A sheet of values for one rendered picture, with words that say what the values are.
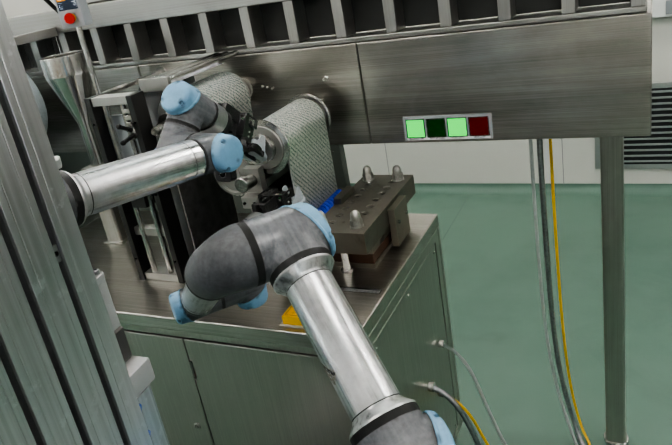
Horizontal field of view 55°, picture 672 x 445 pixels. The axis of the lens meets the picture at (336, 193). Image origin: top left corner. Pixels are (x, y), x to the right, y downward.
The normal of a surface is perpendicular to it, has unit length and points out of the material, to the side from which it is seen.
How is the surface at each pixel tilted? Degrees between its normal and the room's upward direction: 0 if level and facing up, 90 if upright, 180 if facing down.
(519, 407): 0
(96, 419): 90
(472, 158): 90
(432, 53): 90
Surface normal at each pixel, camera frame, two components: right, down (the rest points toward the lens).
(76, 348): 0.92, -0.01
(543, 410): -0.17, -0.92
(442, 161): -0.40, 0.39
